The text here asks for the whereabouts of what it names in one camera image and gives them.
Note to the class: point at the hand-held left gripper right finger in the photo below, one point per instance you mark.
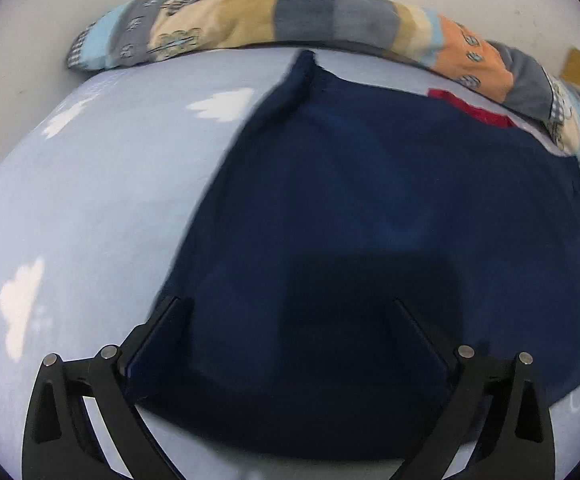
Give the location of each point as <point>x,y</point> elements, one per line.
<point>419,345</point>

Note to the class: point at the navy blue work jacket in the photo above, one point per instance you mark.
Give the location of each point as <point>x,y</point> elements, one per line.
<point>369,185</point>

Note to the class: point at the light blue cloud-print bed sheet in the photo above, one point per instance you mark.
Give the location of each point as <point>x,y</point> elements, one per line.
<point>95,185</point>

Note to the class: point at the rolled patchwork quilt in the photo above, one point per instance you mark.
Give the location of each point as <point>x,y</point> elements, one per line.
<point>310,15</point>

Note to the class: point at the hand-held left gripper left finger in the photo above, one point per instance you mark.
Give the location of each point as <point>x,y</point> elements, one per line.
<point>155,355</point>

